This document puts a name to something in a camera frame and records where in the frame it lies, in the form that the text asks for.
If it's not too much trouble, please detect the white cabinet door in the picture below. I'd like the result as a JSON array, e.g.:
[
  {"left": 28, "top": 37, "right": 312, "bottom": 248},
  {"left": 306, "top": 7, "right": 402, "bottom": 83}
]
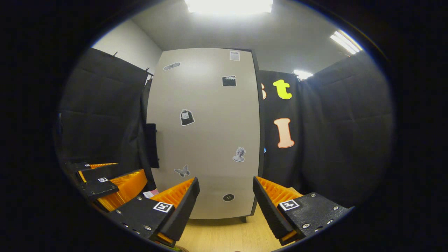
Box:
[{"left": 146, "top": 48, "right": 261, "bottom": 220}]

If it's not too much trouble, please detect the large ceiling light panel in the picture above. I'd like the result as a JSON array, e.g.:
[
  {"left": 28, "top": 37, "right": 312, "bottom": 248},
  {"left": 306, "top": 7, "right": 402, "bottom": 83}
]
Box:
[{"left": 184, "top": 0, "right": 274, "bottom": 16}]

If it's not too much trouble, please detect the black backdrop cloth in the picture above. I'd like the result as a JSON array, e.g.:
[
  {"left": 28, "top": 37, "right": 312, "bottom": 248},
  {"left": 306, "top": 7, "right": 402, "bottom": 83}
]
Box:
[{"left": 58, "top": 47, "right": 394, "bottom": 209}]

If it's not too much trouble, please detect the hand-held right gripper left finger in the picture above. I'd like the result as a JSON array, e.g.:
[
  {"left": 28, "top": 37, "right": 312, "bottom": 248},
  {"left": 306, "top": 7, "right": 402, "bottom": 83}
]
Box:
[{"left": 107, "top": 177, "right": 201, "bottom": 248}]

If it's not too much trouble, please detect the black cabinet door handle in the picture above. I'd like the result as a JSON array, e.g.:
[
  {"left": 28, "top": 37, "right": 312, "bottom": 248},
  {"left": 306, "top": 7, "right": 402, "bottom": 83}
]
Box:
[{"left": 144, "top": 123, "right": 160, "bottom": 169}]

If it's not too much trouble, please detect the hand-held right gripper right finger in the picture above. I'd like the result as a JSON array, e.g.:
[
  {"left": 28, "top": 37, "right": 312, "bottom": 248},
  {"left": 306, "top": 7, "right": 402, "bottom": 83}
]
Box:
[{"left": 253, "top": 176, "right": 354, "bottom": 246}]

